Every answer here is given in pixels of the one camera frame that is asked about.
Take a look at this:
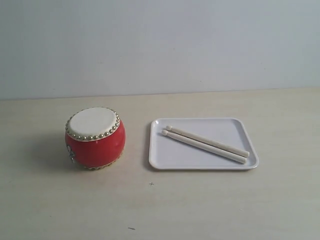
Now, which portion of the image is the white drumstick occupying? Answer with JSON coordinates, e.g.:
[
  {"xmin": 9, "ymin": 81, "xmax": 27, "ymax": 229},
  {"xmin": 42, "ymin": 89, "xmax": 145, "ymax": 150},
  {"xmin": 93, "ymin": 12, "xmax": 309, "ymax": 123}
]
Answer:
[
  {"xmin": 165, "ymin": 125, "xmax": 250, "ymax": 158},
  {"xmin": 161, "ymin": 130, "xmax": 247, "ymax": 164}
]

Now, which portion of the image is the small red drum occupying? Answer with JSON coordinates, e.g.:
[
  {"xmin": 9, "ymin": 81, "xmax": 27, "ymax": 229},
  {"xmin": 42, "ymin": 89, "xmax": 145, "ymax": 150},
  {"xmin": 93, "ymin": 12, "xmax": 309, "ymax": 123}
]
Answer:
[{"xmin": 65, "ymin": 106, "xmax": 126, "ymax": 170}]

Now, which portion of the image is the white plastic tray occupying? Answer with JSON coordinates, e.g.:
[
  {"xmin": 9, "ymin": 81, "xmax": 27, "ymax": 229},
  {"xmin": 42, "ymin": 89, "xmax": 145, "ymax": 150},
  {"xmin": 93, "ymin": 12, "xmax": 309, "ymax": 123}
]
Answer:
[{"xmin": 148, "ymin": 117, "xmax": 259, "ymax": 171}]

